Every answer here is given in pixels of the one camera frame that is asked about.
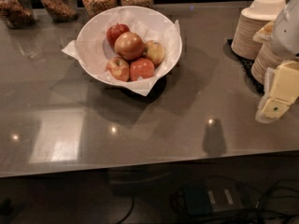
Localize white bowl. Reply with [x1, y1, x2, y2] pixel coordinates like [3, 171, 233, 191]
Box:
[75, 6, 183, 87]

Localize black floor cable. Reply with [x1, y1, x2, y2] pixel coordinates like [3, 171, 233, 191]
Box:
[115, 196, 135, 224]

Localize front right red apple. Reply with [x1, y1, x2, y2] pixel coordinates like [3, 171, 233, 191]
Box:
[130, 58, 155, 81]

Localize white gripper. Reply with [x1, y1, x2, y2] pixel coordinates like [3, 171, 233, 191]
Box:
[253, 0, 299, 123]

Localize white paper liner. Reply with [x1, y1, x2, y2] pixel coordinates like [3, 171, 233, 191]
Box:
[61, 7, 182, 97]

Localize black power adapter box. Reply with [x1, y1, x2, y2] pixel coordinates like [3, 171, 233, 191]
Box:
[182, 181, 244, 216]

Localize rear stack of paper bowls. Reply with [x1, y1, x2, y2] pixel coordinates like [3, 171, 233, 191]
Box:
[231, 0, 286, 60]

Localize stack of paper bowls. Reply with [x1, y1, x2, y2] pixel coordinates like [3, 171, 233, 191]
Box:
[251, 44, 282, 84]
[231, 0, 286, 60]

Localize front left red apple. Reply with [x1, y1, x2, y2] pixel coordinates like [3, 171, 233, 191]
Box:
[106, 57, 130, 82]

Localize far left glass jar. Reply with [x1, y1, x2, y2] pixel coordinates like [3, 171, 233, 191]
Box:
[0, 0, 35, 29]

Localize dark red apple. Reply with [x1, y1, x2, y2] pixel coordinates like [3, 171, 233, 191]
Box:
[106, 23, 130, 47]

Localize yellow-red right apple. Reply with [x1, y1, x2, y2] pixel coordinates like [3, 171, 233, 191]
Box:
[142, 40, 165, 67]

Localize labelled glass granola jar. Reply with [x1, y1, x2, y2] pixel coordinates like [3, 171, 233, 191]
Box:
[40, 0, 78, 22]

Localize black tray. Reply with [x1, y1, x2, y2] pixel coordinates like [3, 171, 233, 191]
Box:
[227, 39, 264, 95]

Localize front stack of paper bowls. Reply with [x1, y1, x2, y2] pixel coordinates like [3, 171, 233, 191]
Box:
[251, 44, 282, 84]

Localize large apple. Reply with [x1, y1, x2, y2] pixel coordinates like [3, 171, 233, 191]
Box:
[114, 32, 144, 61]

